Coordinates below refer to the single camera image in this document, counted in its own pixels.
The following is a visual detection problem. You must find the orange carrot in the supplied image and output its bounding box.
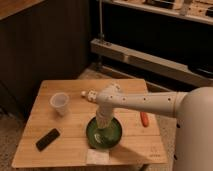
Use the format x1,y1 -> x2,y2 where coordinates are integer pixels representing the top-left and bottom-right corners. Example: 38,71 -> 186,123
140,112 -> 149,127

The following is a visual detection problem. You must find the grey metal beam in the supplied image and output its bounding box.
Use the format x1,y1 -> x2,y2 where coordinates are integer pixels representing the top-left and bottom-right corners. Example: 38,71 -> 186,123
91,39 -> 213,87

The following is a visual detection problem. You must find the black remote control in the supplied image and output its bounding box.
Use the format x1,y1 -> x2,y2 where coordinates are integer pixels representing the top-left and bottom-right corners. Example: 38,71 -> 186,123
36,129 -> 60,151

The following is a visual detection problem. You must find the clear plastic cup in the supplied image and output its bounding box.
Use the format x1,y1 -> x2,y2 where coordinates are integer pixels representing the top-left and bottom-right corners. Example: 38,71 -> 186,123
50,92 -> 69,116

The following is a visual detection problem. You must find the metal shelf rack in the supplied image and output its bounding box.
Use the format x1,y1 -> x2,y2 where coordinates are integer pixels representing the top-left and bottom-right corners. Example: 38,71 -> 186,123
102,0 -> 213,26

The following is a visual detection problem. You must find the white folded napkin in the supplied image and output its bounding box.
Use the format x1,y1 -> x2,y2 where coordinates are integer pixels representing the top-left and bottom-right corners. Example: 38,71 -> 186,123
86,149 -> 109,165

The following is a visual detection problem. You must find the white toy figure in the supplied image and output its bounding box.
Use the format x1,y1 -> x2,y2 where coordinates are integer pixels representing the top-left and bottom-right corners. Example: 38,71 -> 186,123
81,90 -> 98,102

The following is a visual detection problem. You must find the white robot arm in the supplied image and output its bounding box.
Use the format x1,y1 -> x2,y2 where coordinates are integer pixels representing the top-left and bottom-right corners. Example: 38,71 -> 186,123
96,84 -> 187,129

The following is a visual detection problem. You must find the green ceramic bowl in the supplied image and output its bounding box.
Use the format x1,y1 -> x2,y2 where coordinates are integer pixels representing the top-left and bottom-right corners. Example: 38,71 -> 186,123
86,117 -> 122,149

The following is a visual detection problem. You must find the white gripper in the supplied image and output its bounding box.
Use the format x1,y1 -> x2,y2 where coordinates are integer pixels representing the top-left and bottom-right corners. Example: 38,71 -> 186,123
96,114 -> 113,129

